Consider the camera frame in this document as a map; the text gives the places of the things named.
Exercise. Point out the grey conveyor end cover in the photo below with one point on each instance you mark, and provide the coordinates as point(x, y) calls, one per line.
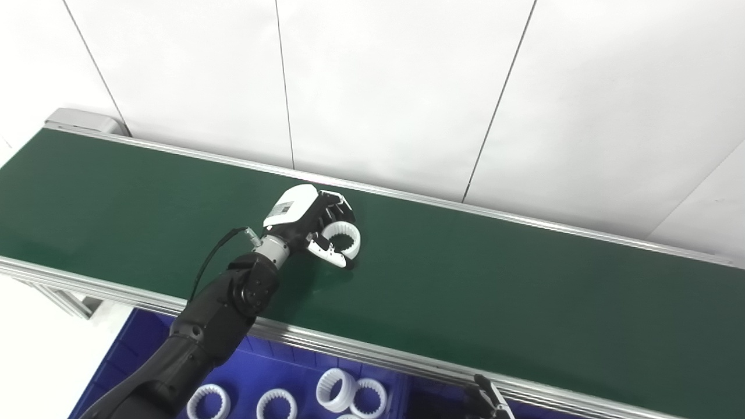
point(81, 119)

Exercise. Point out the aluminium conveyor rail wall side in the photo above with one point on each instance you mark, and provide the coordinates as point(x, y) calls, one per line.
point(407, 195)

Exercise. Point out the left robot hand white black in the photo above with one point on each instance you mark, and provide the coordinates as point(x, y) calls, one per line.
point(294, 212)

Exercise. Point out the aluminium conveyor rail bin side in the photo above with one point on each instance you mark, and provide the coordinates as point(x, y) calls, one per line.
point(349, 351)

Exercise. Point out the blue bin with black parts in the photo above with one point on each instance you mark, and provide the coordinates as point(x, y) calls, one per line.
point(538, 412)

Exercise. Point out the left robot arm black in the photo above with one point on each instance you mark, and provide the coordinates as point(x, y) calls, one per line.
point(204, 331)

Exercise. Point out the green conveyor belt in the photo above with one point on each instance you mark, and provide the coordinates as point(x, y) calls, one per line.
point(524, 291)

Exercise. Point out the aluminium conveyor support leg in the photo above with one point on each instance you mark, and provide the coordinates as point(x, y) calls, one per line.
point(64, 301)

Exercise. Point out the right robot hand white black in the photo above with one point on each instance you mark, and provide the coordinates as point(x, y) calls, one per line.
point(489, 404)

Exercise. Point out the blue bin with white parts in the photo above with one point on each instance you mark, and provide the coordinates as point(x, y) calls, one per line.
point(134, 355)

